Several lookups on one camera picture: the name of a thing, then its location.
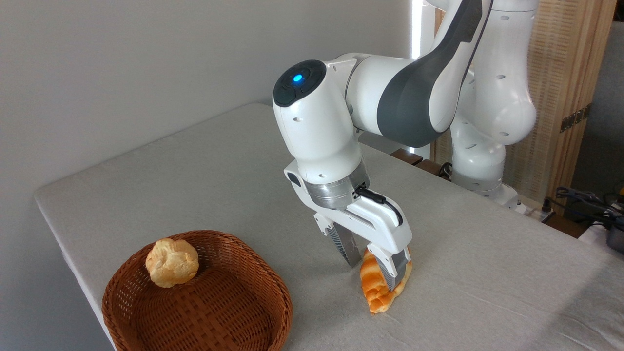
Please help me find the black metal hinge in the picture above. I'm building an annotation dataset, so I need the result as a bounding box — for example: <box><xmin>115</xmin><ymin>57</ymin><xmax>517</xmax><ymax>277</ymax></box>
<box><xmin>560</xmin><ymin>103</ymin><xmax>592</xmax><ymax>133</ymax></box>

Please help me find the grey tablecloth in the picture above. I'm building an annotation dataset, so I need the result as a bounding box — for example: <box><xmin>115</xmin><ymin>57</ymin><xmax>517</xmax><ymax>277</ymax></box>
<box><xmin>33</xmin><ymin>102</ymin><xmax>624</xmax><ymax>351</ymax></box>

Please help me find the braided golden bread loaf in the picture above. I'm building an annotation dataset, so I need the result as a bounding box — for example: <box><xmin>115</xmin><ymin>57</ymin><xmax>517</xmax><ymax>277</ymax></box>
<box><xmin>360</xmin><ymin>246</ymin><xmax>413</xmax><ymax>314</ymax></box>

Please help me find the brown woven wicker basket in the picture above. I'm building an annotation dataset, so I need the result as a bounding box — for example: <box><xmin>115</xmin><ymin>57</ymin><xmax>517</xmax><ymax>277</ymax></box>
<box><xmin>101</xmin><ymin>230</ymin><xmax>293</xmax><ymax>351</ymax></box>

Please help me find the dark wooden block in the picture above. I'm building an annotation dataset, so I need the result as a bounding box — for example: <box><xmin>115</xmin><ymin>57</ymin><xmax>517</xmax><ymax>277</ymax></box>
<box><xmin>390</xmin><ymin>148</ymin><xmax>424</xmax><ymax>166</ymax></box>
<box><xmin>414</xmin><ymin>158</ymin><xmax>452</xmax><ymax>180</ymax></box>

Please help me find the black cable bundle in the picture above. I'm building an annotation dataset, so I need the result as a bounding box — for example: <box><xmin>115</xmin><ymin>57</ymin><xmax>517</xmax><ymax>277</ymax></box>
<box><xmin>555</xmin><ymin>186</ymin><xmax>624</xmax><ymax>230</ymax></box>

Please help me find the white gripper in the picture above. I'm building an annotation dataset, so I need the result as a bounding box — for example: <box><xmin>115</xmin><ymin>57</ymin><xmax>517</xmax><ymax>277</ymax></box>
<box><xmin>284</xmin><ymin>163</ymin><xmax>413</xmax><ymax>292</ymax></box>

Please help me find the round pale bread roll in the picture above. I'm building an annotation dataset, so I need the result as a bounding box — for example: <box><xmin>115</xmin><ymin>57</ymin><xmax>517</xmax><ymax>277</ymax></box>
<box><xmin>145</xmin><ymin>237</ymin><xmax>200</xmax><ymax>288</ymax></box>

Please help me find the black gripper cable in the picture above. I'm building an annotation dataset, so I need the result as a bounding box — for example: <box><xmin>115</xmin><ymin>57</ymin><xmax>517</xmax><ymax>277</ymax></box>
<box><xmin>355</xmin><ymin>185</ymin><xmax>404</xmax><ymax>227</ymax></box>

